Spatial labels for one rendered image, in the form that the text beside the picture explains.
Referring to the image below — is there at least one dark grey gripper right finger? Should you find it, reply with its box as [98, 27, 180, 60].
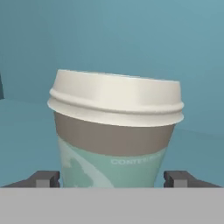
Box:
[163, 170, 221, 188]

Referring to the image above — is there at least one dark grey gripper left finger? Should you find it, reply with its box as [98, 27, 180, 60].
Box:
[2, 170, 61, 188]

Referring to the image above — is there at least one paper coffee cup white lid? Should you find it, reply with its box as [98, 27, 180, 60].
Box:
[46, 68, 186, 189]

